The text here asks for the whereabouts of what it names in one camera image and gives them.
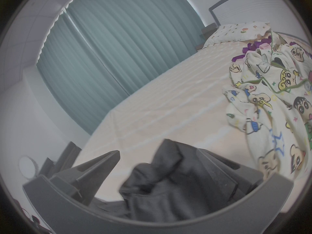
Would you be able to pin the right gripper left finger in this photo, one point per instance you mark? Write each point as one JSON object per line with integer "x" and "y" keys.
{"x": 100, "y": 173}

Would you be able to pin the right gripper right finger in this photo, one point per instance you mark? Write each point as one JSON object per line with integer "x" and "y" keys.
{"x": 220, "y": 177}

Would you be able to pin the black T-shirt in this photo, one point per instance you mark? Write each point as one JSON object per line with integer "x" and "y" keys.
{"x": 165, "y": 184}

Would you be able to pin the bed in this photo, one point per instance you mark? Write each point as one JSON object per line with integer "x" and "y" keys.
{"x": 170, "y": 101}

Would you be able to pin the black chest of drawers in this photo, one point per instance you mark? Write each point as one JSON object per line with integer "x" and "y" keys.
{"x": 69, "y": 152}

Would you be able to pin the black dressing table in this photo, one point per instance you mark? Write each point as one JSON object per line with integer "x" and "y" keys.
{"x": 48, "y": 166}

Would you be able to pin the round white-framed mirror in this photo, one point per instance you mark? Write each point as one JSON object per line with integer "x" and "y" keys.
{"x": 27, "y": 167}

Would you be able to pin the white printed pyjama top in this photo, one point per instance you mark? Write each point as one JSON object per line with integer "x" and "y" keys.
{"x": 273, "y": 106}

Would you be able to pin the blue-green curtain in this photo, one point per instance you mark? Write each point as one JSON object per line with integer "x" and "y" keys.
{"x": 80, "y": 82}
{"x": 136, "y": 33}

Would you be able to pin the purple garment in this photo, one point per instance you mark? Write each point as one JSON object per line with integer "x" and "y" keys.
{"x": 251, "y": 46}

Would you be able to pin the white printed pillow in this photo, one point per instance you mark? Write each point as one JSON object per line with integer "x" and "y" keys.
{"x": 234, "y": 32}

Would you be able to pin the grey bedside table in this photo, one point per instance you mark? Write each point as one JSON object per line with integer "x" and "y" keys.
{"x": 208, "y": 29}

